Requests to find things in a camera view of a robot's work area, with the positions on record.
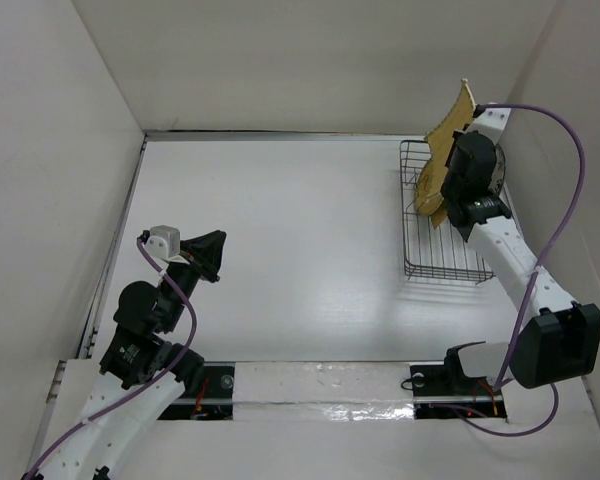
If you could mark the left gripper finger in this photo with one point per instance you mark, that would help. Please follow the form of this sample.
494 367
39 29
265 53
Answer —
208 262
210 244

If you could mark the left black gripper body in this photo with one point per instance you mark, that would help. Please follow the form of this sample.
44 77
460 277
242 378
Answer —
185 277

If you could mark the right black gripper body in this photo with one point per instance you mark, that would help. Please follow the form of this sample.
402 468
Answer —
447 186

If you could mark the blue white floral plate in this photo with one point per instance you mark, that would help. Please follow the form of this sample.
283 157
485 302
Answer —
498 176

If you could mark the square bamboo tray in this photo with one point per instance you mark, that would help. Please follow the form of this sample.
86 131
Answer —
440 139

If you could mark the scoop-shaped bamboo tray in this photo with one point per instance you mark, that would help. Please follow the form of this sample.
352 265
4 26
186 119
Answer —
439 215

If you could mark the round bamboo tray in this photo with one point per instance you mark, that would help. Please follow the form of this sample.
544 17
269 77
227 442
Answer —
428 197

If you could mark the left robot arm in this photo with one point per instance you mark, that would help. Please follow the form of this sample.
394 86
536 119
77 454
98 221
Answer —
140 373

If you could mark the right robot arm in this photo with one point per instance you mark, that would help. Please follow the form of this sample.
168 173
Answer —
555 337

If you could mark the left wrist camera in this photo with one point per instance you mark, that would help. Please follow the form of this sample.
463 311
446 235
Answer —
163 242

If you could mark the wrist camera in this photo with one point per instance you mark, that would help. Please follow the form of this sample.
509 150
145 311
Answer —
163 242
490 121

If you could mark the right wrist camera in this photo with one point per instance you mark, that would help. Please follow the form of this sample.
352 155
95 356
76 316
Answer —
490 121

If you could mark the black wire dish rack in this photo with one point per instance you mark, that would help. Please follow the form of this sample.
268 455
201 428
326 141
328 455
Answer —
432 252

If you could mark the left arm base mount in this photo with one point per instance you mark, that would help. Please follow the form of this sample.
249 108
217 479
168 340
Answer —
212 401

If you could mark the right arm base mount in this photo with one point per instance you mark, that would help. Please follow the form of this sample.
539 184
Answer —
441 390

